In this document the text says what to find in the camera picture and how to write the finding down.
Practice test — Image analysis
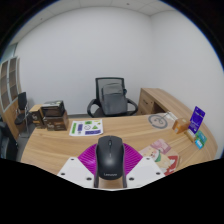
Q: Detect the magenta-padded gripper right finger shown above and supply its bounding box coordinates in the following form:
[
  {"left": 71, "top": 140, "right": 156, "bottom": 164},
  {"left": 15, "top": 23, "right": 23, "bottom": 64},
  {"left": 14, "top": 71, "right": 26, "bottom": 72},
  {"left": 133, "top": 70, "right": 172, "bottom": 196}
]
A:
[{"left": 121, "top": 142, "right": 166, "bottom": 189}]

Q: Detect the black computer mouse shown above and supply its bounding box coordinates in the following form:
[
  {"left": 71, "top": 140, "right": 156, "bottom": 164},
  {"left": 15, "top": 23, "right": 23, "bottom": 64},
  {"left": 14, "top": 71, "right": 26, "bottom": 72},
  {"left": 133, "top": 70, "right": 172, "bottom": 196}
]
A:
[{"left": 95, "top": 135, "right": 126, "bottom": 181}]

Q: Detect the small orange box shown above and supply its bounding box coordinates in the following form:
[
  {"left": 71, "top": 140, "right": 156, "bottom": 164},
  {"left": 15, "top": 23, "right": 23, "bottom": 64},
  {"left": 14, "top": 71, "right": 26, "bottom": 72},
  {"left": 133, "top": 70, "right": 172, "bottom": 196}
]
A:
[{"left": 171, "top": 117, "right": 191, "bottom": 135}]

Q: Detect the grey backpack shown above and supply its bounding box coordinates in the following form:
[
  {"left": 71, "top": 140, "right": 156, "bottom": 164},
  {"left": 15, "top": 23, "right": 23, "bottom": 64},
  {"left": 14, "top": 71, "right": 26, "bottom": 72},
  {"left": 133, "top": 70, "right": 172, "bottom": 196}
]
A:
[{"left": 101, "top": 82, "right": 129, "bottom": 116}]

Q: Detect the black cardboard box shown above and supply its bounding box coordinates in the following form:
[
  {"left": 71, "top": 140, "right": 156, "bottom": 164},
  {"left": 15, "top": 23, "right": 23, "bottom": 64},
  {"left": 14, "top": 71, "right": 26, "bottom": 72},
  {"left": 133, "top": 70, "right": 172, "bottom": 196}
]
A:
[{"left": 41, "top": 100, "right": 66, "bottom": 118}]

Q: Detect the black sofa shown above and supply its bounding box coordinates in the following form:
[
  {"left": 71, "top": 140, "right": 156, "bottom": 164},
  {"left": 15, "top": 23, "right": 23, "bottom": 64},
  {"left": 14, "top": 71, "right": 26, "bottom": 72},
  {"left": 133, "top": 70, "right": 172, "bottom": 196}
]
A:
[{"left": 0, "top": 121, "right": 13, "bottom": 159}]

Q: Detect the purple standing sign card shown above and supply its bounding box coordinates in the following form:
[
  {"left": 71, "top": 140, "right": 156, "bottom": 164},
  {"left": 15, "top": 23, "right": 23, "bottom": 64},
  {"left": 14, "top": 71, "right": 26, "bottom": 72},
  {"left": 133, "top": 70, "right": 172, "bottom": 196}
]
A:
[{"left": 184, "top": 105, "right": 207, "bottom": 143}]

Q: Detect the wooden side desk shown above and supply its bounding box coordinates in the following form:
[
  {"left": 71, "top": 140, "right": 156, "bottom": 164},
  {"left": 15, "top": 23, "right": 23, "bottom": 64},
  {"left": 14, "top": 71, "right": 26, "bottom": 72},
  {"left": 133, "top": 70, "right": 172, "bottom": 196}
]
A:
[{"left": 137, "top": 87, "right": 198, "bottom": 116}]

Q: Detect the black visitor chair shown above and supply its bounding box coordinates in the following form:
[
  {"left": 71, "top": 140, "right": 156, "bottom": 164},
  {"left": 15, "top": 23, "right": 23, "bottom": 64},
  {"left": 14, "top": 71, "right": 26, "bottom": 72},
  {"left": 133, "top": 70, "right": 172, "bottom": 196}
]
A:
[{"left": 13, "top": 91, "right": 34, "bottom": 134}]

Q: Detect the teal small packet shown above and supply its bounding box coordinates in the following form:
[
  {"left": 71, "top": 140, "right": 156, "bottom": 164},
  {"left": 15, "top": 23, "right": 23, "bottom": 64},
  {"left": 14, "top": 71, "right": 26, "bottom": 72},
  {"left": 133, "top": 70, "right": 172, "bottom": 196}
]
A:
[{"left": 194, "top": 138, "right": 205, "bottom": 150}]

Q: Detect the large brown cardboard box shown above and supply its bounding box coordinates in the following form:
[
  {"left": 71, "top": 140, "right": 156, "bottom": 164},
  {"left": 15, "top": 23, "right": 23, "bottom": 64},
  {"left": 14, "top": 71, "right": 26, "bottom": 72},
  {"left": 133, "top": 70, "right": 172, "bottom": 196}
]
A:
[{"left": 42, "top": 110, "right": 70, "bottom": 132}]

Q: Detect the green small packet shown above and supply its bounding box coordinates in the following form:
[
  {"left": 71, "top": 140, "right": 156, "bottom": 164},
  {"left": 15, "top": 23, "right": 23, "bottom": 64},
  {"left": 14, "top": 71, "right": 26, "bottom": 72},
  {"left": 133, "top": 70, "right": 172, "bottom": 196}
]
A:
[{"left": 196, "top": 130, "right": 208, "bottom": 145}]

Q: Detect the white sheet with coloured shapes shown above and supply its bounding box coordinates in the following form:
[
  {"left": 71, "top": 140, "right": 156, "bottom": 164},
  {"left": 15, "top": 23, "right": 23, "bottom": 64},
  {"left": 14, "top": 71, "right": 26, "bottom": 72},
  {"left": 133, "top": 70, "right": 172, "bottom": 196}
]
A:
[{"left": 68, "top": 118, "right": 104, "bottom": 138}]

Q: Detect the wooden shelf unit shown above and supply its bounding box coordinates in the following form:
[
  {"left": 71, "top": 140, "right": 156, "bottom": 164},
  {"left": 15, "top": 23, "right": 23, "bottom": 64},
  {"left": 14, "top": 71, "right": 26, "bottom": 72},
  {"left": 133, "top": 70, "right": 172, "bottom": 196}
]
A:
[{"left": 0, "top": 57, "right": 26, "bottom": 141}]

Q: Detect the round grey disc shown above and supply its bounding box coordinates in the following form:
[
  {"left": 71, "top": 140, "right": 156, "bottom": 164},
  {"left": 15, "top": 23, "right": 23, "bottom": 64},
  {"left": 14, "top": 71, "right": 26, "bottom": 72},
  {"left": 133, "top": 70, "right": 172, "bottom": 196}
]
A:
[{"left": 147, "top": 113, "right": 169, "bottom": 130}]

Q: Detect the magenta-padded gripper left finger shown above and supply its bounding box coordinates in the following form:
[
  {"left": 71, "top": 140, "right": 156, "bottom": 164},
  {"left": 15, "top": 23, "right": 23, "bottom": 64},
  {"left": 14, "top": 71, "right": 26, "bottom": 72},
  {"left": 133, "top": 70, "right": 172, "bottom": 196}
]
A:
[{"left": 57, "top": 143, "right": 101, "bottom": 188}]

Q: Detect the black mesh office chair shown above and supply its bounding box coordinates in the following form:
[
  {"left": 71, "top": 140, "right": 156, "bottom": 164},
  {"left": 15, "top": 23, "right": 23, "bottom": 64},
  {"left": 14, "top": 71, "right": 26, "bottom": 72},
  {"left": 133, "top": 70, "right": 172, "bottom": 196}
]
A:
[{"left": 86, "top": 77, "right": 139, "bottom": 118}]

